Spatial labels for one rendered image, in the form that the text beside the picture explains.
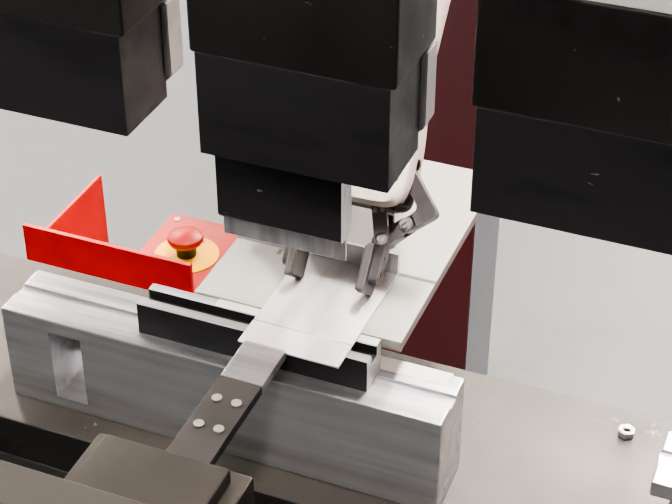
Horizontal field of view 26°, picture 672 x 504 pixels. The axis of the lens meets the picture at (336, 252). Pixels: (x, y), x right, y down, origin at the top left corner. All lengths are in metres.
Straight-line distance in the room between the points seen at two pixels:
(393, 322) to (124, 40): 0.31
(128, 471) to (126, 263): 0.57
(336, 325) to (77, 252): 0.48
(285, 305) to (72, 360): 0.22
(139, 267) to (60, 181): 1.71
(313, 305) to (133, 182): 2.05
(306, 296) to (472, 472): 0.20
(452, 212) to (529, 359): 1.44
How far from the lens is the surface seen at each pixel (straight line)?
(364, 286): 1.16
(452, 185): 1.32
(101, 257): 1.55
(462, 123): 1.75
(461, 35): 1.70
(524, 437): 1.25
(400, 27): 0.93
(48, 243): 1.58
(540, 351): 2.73
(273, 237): 1.10
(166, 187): 3.18
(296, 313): 1.16
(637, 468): 1.24
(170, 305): 1.18
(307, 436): 1.17
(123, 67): 1.04
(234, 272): 1.21
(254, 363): 1.11
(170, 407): 1.22
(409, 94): 0.99
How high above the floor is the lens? 1.72
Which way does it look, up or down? 36 degrees down
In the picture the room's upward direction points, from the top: straight up
